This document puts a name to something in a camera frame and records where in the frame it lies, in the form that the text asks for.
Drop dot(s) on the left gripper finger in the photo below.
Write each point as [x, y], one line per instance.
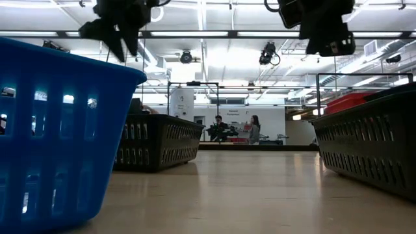
[104, 32]
[131, 35]

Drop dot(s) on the blue plastic basket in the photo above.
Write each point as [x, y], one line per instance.
[74, 74]

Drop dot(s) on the red plastic basket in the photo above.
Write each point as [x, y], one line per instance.
[344, 102]

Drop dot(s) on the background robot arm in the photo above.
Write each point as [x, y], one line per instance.
[224, 132]

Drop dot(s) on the black ceiling device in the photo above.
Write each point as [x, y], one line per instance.
[53, 46]
[393, 59]

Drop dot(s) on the black monitor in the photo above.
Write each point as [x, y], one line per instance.
[134, 106]

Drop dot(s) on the person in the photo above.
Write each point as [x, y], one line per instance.
[221, 128]
[149, 110]
[254, 131]

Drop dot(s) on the white cylindrical column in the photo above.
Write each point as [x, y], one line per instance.
[182, 104]

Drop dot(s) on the grey door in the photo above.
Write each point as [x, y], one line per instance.
[199, 122]

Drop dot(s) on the silver air duct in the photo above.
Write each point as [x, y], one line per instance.
[148, 57]

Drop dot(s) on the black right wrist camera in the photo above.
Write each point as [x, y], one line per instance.
[291, 13]

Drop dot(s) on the white wall vent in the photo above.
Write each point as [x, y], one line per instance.
[370, 48]

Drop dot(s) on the round black ceiling camera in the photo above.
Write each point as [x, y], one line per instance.
[186, 57]

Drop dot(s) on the black frame bar with lights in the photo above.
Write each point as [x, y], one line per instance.
[232, 33]

